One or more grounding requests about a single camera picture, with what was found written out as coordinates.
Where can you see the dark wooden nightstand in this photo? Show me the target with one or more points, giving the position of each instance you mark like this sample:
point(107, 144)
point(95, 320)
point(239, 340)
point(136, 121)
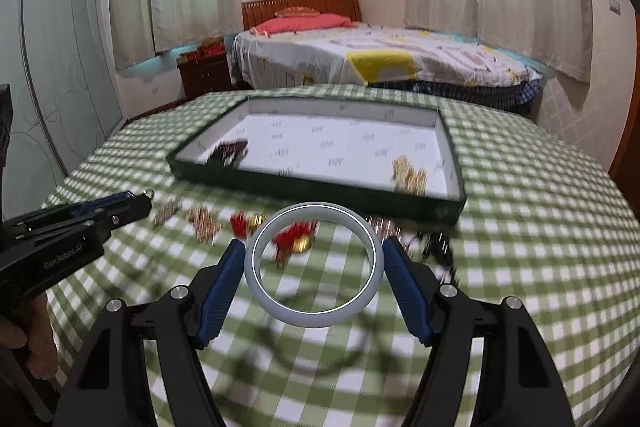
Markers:
point(205, 79)

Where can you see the red patterned cushion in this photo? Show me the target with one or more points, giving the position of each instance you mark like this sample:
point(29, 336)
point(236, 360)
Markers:
point(297, 12)

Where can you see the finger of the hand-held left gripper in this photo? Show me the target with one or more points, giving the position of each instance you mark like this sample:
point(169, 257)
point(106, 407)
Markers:
point(95, 207)
point(130, 212)

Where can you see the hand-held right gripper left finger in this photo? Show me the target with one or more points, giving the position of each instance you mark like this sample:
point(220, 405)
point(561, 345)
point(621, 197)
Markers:
point(220, 292)

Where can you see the white jade bangle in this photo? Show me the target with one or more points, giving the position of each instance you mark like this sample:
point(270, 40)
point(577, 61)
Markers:
point(315, 319)

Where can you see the person's left hand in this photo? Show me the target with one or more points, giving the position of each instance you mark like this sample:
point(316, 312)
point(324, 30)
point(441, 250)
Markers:
point(35, 332)

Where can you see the pink pillow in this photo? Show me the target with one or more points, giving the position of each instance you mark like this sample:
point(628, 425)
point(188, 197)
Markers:
point(300, 26)

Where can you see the wooden bed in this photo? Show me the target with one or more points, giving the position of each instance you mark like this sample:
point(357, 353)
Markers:
point(300, 4)

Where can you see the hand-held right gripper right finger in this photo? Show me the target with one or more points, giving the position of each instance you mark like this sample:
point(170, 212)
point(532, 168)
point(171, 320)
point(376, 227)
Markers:
point(406, 292)

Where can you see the green checked tablecloth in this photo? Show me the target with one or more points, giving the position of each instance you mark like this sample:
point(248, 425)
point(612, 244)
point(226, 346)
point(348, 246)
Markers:
point(525, 232)

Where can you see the patterned white bedsheet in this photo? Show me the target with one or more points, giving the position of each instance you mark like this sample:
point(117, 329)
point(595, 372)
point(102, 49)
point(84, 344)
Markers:
point(425, 52)

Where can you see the red knot gold charm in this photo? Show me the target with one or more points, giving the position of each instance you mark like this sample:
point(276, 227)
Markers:
point(292, 241)
point(244, 223)

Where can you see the large red box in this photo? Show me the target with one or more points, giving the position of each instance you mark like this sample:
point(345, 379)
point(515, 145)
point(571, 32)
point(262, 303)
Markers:
point(211, 48)

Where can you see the frosted glass sliding door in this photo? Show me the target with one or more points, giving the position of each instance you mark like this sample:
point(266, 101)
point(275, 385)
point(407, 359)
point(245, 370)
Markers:
point(60, 72)

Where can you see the small red box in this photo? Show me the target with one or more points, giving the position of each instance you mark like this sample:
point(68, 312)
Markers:
point(191, 57)

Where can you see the green cardboard tray box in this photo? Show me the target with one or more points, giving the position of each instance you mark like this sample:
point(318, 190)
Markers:
point(325, 142)

